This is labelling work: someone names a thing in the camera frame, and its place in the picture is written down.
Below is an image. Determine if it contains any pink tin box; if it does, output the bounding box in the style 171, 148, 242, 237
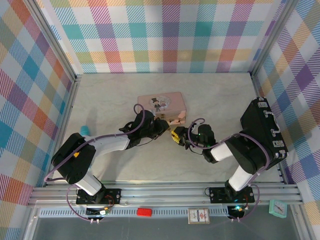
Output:
137, 91, 189, 126

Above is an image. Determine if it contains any black hard case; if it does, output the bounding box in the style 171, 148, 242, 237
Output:
240, 97, 290, 171

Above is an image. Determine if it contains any small framed card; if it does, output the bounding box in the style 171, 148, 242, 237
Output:
187, 207, 211, 224

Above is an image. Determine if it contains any red plastic block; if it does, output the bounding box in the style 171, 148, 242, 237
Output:
136, 207, 153, 217

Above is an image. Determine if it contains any teal alarm clock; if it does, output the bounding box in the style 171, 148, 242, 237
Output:
268, 199, 287, 217

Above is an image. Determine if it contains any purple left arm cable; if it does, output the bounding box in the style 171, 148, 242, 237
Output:
43, 103, 147, 223

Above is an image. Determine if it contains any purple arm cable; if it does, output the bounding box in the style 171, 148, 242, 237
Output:
186, 118, 271, 222
43, 103, 147, 223

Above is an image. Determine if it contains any aluminium mounting rail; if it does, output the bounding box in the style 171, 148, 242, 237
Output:
27, 180, 304, 209

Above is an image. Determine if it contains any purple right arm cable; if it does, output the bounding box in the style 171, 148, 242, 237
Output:
186, 118, 271, 222

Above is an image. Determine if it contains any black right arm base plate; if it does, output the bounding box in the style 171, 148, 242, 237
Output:
208, 186, 256, 204

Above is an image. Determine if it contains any slotted grey cable duct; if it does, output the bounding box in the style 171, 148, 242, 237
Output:
39, 208, 231, 218

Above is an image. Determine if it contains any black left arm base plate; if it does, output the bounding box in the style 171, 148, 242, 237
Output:
76, 187, 122, 206

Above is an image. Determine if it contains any aluminium frame post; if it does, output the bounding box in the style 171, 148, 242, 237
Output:
23, 0, 78, 82
249, 0, 300, 77

